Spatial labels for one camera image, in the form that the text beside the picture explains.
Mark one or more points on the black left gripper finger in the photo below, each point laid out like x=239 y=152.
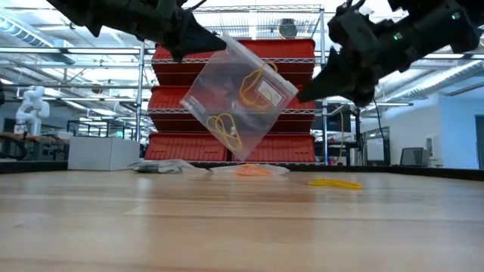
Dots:
x=200 y=41

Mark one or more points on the round grey fan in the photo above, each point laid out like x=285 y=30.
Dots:
x=288 y=28

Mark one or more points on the silver ventilation duct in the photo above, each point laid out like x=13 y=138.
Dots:
x=22 y=36
x=442 y=81

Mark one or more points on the white screen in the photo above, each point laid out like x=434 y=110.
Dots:
x=375 y=149

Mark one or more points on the black aluminium table frame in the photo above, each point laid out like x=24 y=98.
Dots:
x=34 y=167

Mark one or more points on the red plastic bin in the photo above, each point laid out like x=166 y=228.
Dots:
x=287 y=149
x=177 y=147
x=291 y=53
x=302 y=121
x=166 y=72
x=166 y=102

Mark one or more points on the wooden workbench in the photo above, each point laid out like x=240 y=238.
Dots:
x=41 y=139

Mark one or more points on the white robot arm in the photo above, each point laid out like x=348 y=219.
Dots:
x=32 y=109

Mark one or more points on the yellow rubber band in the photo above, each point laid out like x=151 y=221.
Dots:
x=237 y=146
x=242 y=92
x=336 y=184

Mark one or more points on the black monitor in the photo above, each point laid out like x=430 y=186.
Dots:
x=338 y=121

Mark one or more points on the grey monitor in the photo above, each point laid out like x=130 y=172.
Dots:
x=414 y=156

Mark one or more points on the clear plastic zip bag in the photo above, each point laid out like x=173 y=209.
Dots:
x=223 y=169
x=227 y=94
x=189 y=166

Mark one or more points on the white wall device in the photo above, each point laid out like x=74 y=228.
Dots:
x=435 y=151

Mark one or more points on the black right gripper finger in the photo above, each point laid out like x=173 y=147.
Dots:
x=325 y=85

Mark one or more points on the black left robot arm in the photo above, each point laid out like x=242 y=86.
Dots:
x=94 y=11

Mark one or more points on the white cardboard box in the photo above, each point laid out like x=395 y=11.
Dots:
x=102 y=153

